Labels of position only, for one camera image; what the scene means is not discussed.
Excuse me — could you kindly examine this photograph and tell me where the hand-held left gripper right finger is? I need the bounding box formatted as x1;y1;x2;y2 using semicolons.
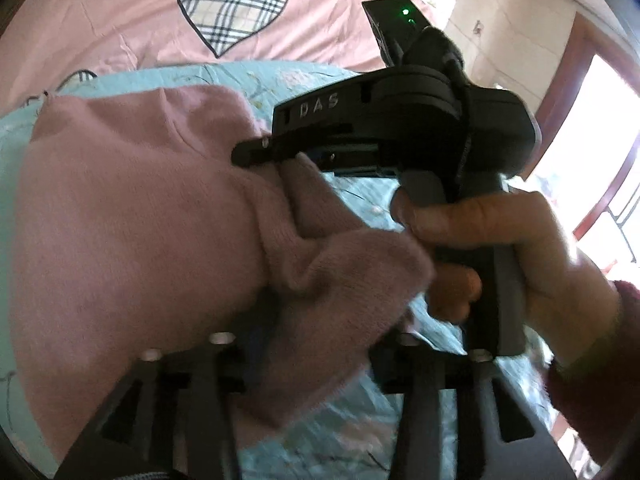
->
369;334;577;480

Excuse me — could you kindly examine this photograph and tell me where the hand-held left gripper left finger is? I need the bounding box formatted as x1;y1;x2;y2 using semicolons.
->
54;332;242;480

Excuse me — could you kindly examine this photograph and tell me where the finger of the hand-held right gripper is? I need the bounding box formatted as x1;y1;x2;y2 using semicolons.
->
231;135;398;178

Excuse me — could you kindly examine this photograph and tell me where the mauve knitted sweater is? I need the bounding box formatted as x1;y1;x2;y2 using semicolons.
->
10;85;437;463

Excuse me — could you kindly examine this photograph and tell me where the person's right forearm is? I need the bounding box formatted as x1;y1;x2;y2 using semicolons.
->
545;280;640;463

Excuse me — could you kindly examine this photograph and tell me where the person's right hand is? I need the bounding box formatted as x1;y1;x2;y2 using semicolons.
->
389;191;622;367

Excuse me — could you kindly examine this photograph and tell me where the teal floral bed sheet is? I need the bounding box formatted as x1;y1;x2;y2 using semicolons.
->
0;60;553;480

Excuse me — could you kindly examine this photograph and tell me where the pink quilt with plaid hearts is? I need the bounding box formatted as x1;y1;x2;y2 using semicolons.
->
0;0;437;111

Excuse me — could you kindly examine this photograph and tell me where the window with red frame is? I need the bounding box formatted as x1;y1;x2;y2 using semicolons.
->
522;12;640;286

